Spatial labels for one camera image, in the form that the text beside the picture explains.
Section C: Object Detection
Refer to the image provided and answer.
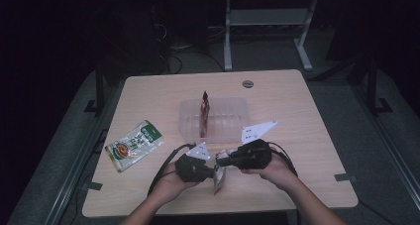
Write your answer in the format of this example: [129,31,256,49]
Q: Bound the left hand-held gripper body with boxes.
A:
[173,141,212,183]

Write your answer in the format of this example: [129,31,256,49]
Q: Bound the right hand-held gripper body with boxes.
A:
[230,119,279,170]

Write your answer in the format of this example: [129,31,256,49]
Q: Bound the red and white spouted pouch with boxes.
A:
[212,148,237,196]

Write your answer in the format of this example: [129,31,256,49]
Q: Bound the clear plastic container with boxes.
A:
[177,96,251,145]

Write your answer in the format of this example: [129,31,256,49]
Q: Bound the red and black snack packet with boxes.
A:
[198,90,211,139]

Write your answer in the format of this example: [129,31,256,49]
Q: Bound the green and white food packet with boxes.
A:
[104,119,165,173]

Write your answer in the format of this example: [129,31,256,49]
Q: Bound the person's left hand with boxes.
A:
[150,162,200,204]

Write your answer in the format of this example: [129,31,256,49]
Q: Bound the person's right hand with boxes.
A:
[241,152,300,193]

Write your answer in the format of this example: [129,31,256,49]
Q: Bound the grey tape strip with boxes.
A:
[80,181,104,191]
[334,172,359,183]

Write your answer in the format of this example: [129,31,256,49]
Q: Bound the black metal stand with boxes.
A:
[83,69,107,117]
[366,56,394,117]

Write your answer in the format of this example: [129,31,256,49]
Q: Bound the left hand-held gripper black cable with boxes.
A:
[147,143,197,196]

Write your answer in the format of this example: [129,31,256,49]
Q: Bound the hand-held gripper black cable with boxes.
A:
[266,141,300,178]
[147,143,197,196]

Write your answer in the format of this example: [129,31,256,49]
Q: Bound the right hand-held gripper black cable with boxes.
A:
[266,141,300,178]

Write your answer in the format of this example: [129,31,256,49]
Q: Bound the black floor cables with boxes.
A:
[157,46,226,74]

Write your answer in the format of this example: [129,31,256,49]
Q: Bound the white metal desk frame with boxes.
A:
[223,0,320,72]

